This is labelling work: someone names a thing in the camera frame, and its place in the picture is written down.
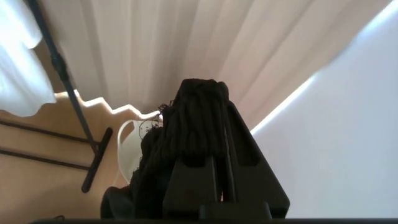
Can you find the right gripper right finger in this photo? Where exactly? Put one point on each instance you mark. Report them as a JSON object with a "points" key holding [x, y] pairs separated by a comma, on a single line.
{"points": [[255, 180]]}

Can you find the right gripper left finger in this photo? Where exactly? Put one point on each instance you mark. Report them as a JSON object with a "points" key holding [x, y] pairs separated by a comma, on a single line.
{"points": [[189, 186]]}

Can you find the black shorts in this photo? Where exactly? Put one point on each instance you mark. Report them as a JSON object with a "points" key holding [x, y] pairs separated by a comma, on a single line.
{"points": [[192, 124]]}

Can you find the white shirt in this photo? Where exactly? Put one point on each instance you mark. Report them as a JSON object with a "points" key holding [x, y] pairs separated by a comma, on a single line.
{"points": [[18, 77]]}

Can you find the white laundry basket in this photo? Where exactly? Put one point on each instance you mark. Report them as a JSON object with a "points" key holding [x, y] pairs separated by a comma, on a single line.
{"points": [[130, 152]]}

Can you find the black clothes rack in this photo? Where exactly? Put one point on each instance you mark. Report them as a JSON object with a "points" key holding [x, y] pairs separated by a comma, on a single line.
{"points": [[59, 65]]}

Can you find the beige curtain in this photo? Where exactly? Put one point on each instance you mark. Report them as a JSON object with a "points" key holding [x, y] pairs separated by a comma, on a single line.
{"points": [[140, 46]]}

